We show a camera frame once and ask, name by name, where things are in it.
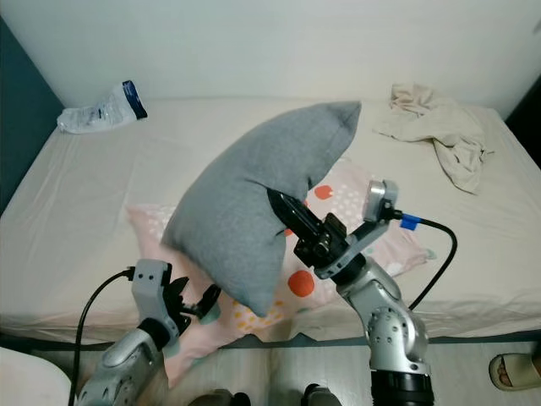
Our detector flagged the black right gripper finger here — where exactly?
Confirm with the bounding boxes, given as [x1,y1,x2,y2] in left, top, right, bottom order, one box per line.
[266,188,323,243]

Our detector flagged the grey pillow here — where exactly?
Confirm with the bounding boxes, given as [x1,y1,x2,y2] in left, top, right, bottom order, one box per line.
[161,100,363,319]

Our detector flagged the pink dotted pillow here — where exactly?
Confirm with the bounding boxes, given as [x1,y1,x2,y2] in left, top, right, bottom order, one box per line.
[127,156,434,387]

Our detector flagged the white chair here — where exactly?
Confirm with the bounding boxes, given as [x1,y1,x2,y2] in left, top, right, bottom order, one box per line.
[0,346,74,406]

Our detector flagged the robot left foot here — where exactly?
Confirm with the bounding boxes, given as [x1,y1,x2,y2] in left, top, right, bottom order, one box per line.
[189,388,252,406]

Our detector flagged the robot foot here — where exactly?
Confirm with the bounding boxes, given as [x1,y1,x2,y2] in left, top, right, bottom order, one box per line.
[303,384,345,406]
[189,388,252,406]

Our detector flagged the bed with beige sheet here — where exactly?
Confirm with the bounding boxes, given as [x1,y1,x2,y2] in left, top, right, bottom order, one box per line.
[0,96,541,344]

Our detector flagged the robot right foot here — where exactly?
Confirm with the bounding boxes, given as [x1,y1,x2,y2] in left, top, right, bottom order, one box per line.
[303,384,345,406]

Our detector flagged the crumpled beige cloth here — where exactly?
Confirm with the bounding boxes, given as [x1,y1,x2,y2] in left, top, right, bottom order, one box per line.
[371,82,496,196]

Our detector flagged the clear plastic bag blue top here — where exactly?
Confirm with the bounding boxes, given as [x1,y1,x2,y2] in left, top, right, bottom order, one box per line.
[56,80,149,135]

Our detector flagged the beige slipper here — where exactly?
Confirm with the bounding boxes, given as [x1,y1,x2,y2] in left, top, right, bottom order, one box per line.
[488,350,541,392]

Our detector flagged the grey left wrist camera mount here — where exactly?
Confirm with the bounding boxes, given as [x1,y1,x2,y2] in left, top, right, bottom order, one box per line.
[130,259,180,327]

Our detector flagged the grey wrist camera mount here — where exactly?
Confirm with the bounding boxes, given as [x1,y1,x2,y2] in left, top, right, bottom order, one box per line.
[314,178,401,282]
[130,259,180,327]

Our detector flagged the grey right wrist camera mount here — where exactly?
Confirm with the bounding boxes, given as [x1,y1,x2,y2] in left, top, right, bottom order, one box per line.
[314,178,401,282]

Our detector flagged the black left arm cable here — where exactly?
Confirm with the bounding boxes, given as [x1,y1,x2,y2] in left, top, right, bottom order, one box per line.
[78,266,137,400]

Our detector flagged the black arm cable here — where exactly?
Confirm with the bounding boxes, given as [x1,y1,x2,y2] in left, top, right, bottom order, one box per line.
[392,212,460,311]
[78,266,137,400]

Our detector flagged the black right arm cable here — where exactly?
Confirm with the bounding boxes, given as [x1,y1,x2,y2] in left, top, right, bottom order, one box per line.
[392,212,460,311]

